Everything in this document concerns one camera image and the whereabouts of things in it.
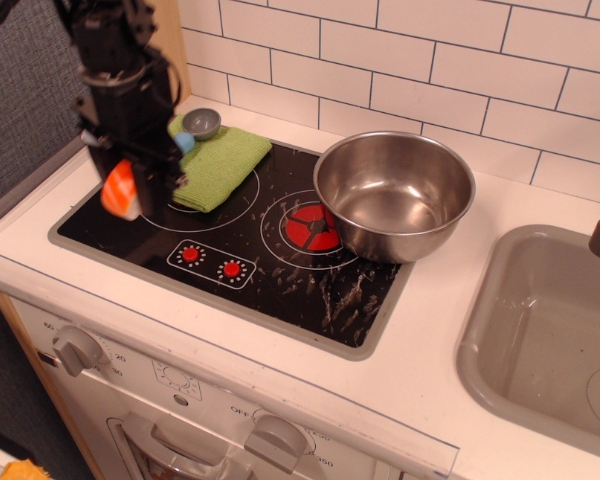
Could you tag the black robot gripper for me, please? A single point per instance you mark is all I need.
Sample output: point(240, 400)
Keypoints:
point(127, 115)

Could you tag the orange salmon sushi toy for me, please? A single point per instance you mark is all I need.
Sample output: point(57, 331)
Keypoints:
point(119, 195)

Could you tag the stainless steel bowl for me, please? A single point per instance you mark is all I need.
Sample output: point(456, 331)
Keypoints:
point(395, 197)

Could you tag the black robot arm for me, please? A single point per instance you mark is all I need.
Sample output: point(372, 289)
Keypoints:
point(109, 36)

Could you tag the green cloth napkin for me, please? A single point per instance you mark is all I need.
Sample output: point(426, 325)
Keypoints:
point(215, 168)

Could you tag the left red stove knob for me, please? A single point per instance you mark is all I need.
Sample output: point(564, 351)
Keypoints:
point(190, 254)

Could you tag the red stove knob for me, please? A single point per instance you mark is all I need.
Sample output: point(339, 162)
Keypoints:
point(190, 254)
point(232, 270)

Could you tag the right red stove knob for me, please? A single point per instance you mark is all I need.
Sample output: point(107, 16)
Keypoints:
point(232, 270)

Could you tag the black toy stovetop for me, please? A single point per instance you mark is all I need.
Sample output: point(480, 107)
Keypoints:
point(297, 279)

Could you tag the left grey oven dial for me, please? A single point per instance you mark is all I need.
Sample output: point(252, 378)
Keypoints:
point(76, 349)

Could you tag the grey oven dial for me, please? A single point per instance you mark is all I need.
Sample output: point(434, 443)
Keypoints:
point(277, 442)
point(76, 349)

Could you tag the right grey oven dial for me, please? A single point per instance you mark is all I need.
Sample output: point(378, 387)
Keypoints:
point(277, 442)

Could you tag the yellow object at corner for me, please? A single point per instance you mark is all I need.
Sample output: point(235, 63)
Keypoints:
point(24, 470)

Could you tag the grey toy sink basin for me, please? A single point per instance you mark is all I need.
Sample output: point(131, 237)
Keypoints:
point(530, 352)

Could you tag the blue handled grey scoop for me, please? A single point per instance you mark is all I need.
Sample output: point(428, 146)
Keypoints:
point(200, 124)

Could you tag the grey oven door handle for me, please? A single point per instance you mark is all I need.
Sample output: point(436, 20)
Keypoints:
point(157, 457)

